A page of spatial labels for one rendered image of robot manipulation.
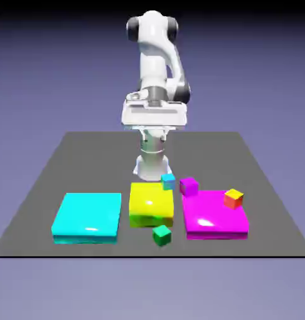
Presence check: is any large cyan box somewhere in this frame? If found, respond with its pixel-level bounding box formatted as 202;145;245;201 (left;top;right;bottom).
51;192;123;245

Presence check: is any large yellow box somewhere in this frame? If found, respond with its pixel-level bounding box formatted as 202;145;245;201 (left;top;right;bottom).
129;181;174;229

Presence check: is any small cyan cube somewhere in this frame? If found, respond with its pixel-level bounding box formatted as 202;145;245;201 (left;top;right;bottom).
161;173;176;191

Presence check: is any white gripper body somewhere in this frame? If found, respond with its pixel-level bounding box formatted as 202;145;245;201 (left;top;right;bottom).
121;99;188;131

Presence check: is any small orange cube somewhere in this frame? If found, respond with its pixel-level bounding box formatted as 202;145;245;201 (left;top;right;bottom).
223;188;245;210

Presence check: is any large magenta box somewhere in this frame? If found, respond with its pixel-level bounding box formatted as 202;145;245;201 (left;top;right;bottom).
181;189;249;241

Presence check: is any small green cube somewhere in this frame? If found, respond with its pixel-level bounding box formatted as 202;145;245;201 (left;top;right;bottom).
152;224;173;248

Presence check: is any small purple cube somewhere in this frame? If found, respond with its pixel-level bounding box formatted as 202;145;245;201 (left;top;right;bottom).
179;177;199;196

